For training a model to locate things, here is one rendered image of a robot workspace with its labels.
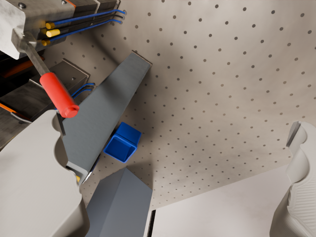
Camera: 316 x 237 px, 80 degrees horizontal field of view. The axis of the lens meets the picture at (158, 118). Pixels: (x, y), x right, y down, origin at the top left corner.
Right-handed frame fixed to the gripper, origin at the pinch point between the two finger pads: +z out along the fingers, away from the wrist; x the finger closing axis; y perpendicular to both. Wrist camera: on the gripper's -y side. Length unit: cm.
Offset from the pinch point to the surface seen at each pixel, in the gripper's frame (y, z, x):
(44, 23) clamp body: -2.2, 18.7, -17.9
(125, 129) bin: 37, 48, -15
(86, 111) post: 10.4, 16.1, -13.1
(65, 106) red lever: 4.2, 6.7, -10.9
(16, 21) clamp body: -2.7, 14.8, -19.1
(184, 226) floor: 241, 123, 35
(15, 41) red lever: -0.6, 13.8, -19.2
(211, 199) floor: 175, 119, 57
